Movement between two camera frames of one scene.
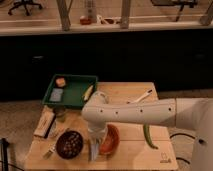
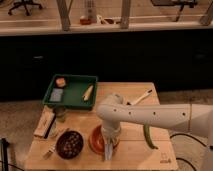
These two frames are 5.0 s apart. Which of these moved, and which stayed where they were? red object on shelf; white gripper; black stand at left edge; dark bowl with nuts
Moved: white gripper
Stayed: black stand at left edge; dark bowl with nuts; red object on shelf
